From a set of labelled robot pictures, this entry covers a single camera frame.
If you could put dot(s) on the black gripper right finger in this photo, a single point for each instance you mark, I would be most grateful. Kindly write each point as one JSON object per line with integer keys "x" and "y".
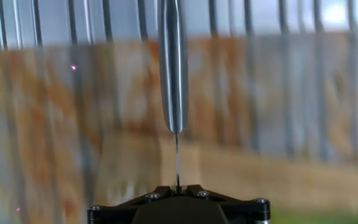
{"x": 247, "y": 211}

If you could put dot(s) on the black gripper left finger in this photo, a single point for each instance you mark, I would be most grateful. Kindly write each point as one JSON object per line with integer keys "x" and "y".
{"x": 113, "y": 213}

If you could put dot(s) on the steel cleaver knife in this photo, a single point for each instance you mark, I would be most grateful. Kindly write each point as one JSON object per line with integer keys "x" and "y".
{"x": 172, "y": 62}

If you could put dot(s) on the wooden cutting board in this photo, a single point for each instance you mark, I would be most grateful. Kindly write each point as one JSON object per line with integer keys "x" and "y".
{"x": 259, "y": 180}

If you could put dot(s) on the marble pattern plastic mat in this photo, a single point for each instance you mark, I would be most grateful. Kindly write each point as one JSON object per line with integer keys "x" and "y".
{"x": 57, "y": 109}

